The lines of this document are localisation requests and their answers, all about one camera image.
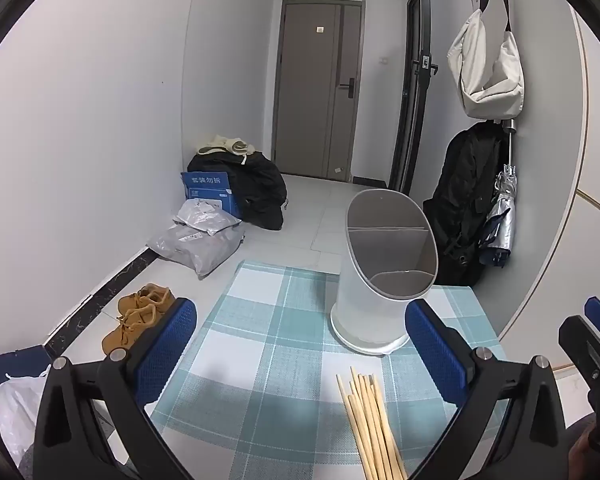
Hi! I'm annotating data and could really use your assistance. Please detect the small grey parcel bag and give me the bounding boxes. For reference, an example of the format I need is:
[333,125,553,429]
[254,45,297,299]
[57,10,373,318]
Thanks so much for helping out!
[172,199,238,236]

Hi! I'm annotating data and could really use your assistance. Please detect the teal plaid tablecloth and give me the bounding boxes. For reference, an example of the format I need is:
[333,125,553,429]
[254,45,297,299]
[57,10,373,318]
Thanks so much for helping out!
[150,259,511,480]

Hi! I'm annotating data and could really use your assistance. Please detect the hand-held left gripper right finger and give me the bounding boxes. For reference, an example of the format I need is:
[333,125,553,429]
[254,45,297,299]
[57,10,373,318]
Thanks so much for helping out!
[405,300,568,480]

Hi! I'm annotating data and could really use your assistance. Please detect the pile of wooden chopsticks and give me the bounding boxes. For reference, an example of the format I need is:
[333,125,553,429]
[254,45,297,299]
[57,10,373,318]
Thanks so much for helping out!
[336,366,408,480]

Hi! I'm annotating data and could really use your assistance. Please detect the white plastic bag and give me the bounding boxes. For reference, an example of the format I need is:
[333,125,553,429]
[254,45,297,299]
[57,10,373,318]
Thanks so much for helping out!
[0,365,51,466]

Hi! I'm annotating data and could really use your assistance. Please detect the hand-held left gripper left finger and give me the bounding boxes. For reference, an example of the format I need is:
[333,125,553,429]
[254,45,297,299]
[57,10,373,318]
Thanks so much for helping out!
[32,297,198,480]

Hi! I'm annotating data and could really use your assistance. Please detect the black bag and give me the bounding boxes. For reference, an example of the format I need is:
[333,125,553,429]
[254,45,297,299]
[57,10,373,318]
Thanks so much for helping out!
[187,150,288,232]

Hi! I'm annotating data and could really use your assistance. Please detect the black framed glass door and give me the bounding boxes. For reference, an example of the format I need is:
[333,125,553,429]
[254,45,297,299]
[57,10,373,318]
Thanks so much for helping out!
[389,0,438,196]

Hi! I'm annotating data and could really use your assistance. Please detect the blue cardboard box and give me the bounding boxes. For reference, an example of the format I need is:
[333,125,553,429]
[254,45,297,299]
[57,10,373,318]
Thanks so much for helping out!
[181,171,243,221]

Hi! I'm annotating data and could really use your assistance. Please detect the white shoulder bag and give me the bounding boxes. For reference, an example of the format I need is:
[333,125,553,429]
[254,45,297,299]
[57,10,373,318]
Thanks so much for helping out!
[447,0,526,122]

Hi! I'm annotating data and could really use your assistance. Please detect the white utensil holder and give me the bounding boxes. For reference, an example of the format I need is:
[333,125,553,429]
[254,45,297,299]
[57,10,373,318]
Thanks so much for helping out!
[330,188,439,356]

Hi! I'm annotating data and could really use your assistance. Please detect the dark blue box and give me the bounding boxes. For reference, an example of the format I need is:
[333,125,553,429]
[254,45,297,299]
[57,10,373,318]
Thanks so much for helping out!
[0,345,48,381]

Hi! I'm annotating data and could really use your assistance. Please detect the person's grey trousers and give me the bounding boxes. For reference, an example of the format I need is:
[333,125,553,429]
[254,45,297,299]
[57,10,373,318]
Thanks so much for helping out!
[17,440,38,480]

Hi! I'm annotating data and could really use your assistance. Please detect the grey door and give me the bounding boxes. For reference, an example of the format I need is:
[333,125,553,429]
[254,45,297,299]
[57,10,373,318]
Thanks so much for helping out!
[272,0,366,183]

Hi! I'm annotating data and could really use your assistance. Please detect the large grey parcel bag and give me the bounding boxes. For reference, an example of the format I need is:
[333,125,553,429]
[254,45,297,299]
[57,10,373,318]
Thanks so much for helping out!
[146,220,246,281]

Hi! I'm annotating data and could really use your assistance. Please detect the silver folding umbrella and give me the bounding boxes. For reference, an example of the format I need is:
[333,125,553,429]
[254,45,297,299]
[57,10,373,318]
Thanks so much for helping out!
[478,119,520,267]

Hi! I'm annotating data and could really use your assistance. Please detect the brown suede shoe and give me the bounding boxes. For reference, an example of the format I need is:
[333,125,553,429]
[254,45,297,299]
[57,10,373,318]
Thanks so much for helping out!
[101,304,161,356]
[117,284,177,318]

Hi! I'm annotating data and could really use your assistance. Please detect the beige cloth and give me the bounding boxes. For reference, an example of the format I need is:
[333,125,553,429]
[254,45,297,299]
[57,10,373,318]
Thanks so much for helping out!
[196,134,257,166]

